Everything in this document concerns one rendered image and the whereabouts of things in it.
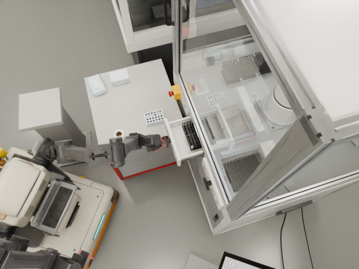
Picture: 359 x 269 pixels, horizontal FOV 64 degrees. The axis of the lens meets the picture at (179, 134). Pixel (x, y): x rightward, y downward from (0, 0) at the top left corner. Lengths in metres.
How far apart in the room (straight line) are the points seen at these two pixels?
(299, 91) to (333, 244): 2.24
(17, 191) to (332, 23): 1.21
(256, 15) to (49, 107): 1.69
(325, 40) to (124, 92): 1.55
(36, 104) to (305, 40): 1.84
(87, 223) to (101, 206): 0.15
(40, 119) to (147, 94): 0.73
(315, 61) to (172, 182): 2.01
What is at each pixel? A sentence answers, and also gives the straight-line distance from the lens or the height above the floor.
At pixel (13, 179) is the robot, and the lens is 1.32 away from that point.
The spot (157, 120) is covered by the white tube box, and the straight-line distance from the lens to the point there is 1.90.
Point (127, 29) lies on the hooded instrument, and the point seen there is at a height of 1.03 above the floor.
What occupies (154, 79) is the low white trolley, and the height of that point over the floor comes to 0.76.
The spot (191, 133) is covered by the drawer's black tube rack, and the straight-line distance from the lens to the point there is 1.74.
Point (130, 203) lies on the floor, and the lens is 2.56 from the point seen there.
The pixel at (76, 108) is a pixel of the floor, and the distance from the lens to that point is 3.03.
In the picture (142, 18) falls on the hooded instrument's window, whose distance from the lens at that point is 2.06.
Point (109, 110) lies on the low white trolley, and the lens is 2.03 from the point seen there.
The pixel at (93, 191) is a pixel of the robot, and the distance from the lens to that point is 2.36.
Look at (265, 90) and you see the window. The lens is 0.78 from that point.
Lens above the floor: 2.48
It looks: 66 degrees down
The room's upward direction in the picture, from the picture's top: straight up
